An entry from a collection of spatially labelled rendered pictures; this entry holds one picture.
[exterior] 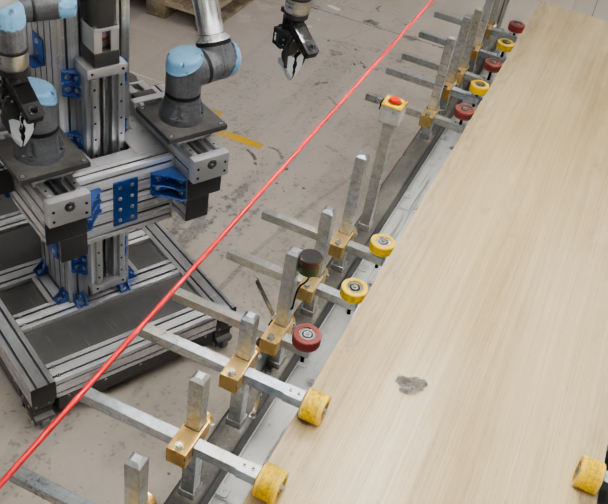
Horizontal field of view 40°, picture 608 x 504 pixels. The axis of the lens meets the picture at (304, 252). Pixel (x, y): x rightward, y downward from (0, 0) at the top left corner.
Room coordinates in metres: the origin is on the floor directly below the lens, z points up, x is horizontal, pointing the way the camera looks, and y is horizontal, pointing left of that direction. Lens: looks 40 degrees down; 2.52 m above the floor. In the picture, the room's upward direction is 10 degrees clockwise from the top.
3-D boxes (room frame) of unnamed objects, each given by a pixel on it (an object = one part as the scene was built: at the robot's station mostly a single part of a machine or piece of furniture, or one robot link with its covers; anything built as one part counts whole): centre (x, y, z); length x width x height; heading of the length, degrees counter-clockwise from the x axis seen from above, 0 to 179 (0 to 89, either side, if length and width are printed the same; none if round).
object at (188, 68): (2.37, 0.48, 1.21); 0.13 x 0.12 x 0.14; 141
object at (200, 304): (1.65, 0.14, 0.84); 0.43 x 0.03 x 0.04; 73
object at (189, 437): (1.16, 0.18, 0.95); 0.13 x 0.06 x 0.05; 163
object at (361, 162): (2.14, -0.12, 0.92); 0.03 x 0.03 x 0.48; 73
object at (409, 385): (1.48, -0.34, 0.91); 0.09 x 0.07 x 0.02; 100
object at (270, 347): (1.64, 0.03, 0.85); 0.13 x 0.06 x 0.05; 163
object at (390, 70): (3.31, -0.42, 0.83); 0.43 x 0.03 x 0.04; 73
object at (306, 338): (1.59, -0.05, 0.85); 0.08 x 0.08 x 0.11
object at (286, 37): (2.27, 0.15, 1.46); 0.09 x 0.08 x 0.12; 44
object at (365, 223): (2.39, -0.20, 0.93); 0.05 x 0.04 x 0.45; 163
